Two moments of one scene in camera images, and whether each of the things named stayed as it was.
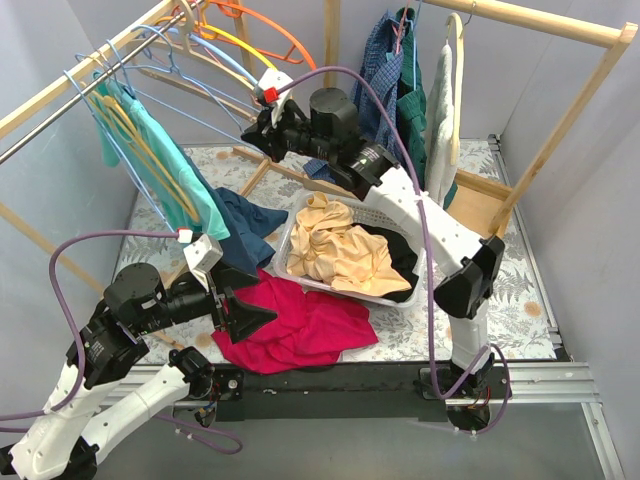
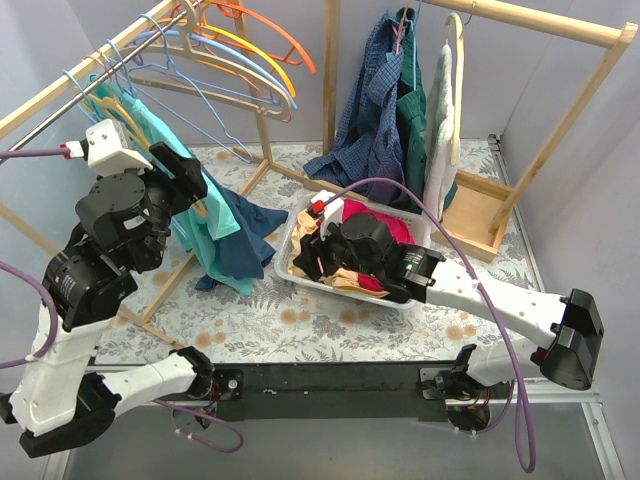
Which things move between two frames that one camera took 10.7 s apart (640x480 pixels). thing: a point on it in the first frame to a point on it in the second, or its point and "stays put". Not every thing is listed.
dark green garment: x=411 y=109 stays put
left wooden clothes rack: x=332 y=18 stays put
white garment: x=439 y=168 stays put
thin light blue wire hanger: x=82 y=96 to x=147 y=102
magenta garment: x=309 y=330 to x=397 y=229
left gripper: x=220 y=310 to x=185 y=173
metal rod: x=186 y=14 stays put
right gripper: x=273 y=134 to x=320 y=248
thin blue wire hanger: x=178 y=70 to x=190 y=86
